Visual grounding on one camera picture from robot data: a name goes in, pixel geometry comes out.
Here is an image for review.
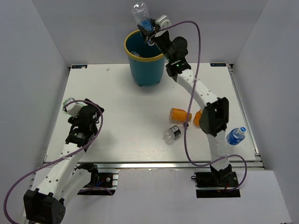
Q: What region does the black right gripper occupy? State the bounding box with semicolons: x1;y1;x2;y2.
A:
137;18;173;63

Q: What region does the blue label clear bottle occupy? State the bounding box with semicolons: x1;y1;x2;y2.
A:
131;1;155;46

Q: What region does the red label plastic bottle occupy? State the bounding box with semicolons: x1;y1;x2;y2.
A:
131;51;141;57

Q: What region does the black label clear bottle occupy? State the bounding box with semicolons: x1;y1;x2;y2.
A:
163;122;189;144

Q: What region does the small orange juice bottle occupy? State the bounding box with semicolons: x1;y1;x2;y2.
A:
193;110;202;127

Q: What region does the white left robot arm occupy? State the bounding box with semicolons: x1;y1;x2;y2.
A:
23;98;104;224

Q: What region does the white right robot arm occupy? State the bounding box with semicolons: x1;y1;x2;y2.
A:
137;16;232;186

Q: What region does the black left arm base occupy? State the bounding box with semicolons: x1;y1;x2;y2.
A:
74;163;116;196

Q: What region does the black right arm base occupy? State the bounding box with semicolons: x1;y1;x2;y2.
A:
191;165;241;198

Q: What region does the teal bin with yellow rim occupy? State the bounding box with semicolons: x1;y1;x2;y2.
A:
124;30;165;86

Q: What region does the right blue table sticker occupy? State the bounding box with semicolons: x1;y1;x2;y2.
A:
210;63;227;67

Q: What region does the blue label upright bottle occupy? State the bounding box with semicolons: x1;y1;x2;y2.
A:
226;126;246;146

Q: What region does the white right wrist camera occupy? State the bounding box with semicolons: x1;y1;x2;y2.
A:
155;15;171;30

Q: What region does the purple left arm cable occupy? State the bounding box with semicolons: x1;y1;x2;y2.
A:
3;99;104;224

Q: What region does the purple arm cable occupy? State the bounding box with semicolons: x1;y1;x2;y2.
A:
158;20;248;192
3;99;104;224

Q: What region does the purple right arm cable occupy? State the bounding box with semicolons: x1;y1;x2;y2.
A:
158;20;248;192

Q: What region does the aluminium table front rail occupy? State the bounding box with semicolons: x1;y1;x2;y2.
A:
44;161;262;169

